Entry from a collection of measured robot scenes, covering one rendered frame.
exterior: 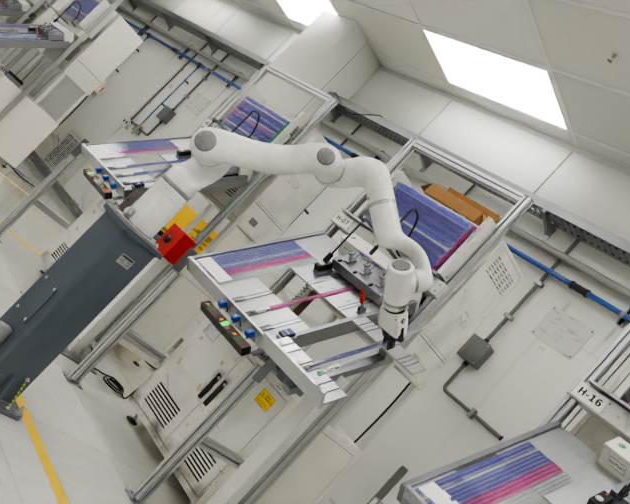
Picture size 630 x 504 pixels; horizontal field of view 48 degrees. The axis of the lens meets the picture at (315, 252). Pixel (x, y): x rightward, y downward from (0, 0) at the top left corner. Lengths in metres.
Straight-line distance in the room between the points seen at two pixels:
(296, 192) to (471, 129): 1.85
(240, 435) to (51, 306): 0.97
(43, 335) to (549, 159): 3.74
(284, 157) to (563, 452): 1.31
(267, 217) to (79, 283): 2.04
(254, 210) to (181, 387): 1.33
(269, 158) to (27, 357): 0.99
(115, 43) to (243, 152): 4.78
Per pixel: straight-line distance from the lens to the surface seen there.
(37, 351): 2.45
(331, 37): 6.34
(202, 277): 3.01
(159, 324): 4.23
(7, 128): 6.98
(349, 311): 2.86
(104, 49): 7.02
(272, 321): 2.74
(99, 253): 2.34
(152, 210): 2.36
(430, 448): 4.40
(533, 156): 5.26
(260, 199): 4.14
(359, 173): 2.32
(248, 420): 2.93
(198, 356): 3.24
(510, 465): 2.36
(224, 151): 2.33
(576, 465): 2.50
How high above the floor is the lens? 0.86
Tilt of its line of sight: 5 degrees up
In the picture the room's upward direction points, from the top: 44 degrees clockwise
